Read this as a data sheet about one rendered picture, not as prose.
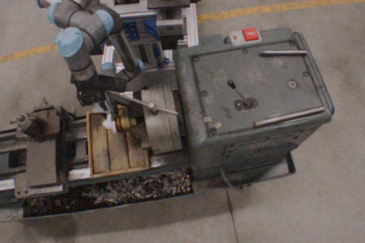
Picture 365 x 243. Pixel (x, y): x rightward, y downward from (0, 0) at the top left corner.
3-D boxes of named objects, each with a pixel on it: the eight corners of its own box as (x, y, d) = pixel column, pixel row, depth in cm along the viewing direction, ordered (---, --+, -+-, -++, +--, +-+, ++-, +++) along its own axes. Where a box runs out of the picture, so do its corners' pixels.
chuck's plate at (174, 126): (172, 89, 143) (167, 68, 112) (183, 150, 136) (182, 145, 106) (165, 90, 143) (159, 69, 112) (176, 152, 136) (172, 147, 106)
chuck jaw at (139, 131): (155, 121, 120) (159, 147, 115) (157, 125, 125) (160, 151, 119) (130, 125, 120) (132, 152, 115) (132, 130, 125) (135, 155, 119)
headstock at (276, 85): (279, 67, 156) (299, 22, 120) (306, 146, 136) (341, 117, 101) (177, 85, 155) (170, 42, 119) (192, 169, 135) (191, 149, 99)
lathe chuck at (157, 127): (165, 90, 143) (159, 69, 112) (176, 152, 136) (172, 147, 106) (147, 93, 143) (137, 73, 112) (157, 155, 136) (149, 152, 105)
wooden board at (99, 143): (142, 104, 151) (140, 100, 147) (150, 169, 136) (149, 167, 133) (88, 114, 150) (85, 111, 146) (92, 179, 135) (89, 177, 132)
